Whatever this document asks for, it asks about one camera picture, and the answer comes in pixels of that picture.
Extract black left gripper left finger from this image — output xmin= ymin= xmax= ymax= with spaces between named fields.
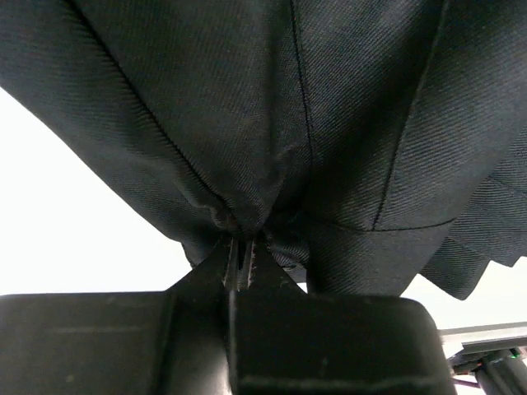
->
xmin=1 ymin=239 xmax=231 ymax=394

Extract black pleated skirt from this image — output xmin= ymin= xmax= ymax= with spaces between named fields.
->
xmin=1 ymin=1 xmax=526 ymax=300

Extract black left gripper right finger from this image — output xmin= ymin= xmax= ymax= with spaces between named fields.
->
xmin=228 ymin=241 xmax=453 ymax=394

